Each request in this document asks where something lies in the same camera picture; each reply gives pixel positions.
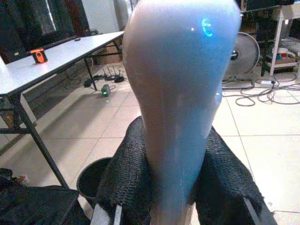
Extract white round floor fan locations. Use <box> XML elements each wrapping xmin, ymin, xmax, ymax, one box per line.
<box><xmin>222</xmin><ymin>32</ymin><xmax>260</xmax><ymax>90</ymax></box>

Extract white metal shelf rack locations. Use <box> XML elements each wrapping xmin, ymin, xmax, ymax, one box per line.
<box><xmin>269</xmin><ymin>5</ymin><xmax>300</xmax><ymax>76</ymax></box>

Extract white folding table black legs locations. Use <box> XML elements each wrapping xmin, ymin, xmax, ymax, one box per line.
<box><xmin>0</xmin><ymin>31</ymin><xmax>125</xmax><ymax>188</ymax></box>

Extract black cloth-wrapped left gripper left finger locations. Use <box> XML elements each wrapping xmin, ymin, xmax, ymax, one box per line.
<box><xmin>96</xmin><ymin>116</ymin><xmax>152</xmax><ymax>225</ymax></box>

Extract black round waste bin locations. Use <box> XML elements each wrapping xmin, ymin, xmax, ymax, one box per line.
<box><xmin>76</xmin><ymin>157</ymin><xmax>113</xmax><ymax>208</ymax></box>

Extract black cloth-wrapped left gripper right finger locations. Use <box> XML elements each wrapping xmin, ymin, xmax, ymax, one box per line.
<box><xmin>192</xmin><ymin>126</ymin><xmax>278</xmax><ymax>225</ymax></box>

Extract grey coiled floor cable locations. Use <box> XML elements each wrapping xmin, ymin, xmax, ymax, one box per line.
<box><xmin>235</xmin><ymin>79</ymin><xmax>300</xmax><ymax>106</ymax></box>

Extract orange and black small device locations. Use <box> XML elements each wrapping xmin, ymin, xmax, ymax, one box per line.
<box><xmin>30</xmin><ymin>48</ymin><xmax>49</xmax><ymax>64</ymax></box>

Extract black mesh chair seat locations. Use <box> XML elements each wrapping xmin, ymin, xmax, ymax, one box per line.
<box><xmin>0</xmin><ymin>168</ymin><xmax>91</xmax><ymax>225</ymax></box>

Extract black router with antennas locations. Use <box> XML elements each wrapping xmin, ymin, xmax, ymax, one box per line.
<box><xmin>103</xmin><ymin>66</ymin><xmax>125</xmax><ymax>83</ymax></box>

